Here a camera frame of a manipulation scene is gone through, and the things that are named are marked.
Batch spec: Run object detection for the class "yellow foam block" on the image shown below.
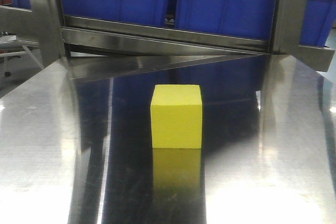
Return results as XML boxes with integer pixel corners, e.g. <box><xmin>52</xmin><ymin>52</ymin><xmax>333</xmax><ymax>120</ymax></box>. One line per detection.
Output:
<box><xmin>150</xmin><ymin>84</ymin><xmax>203</xmax><ymax>149</ymax></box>

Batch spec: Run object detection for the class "stainless steel shelf rack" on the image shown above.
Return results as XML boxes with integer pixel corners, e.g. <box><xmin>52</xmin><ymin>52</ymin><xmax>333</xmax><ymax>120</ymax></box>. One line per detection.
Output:
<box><xmin>1</xmin><ymin>0</ymin><xmax>334</xmax><ymax>71</ymax></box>

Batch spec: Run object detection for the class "blue plastic bin centre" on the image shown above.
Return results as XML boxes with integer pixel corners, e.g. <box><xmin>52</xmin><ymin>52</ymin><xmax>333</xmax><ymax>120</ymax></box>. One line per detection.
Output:
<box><xmin>174</xmin><ymin>0</ymin><xmax>276</xmax><ymax>40</ymax></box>

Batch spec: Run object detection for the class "blue plastic bin right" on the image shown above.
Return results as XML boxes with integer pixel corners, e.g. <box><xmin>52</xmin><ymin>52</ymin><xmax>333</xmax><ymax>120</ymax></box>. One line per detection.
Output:
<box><xmin>300</xmin><ymin>0</ymin><xmax>335</xmax><ymax>47</ymax></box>

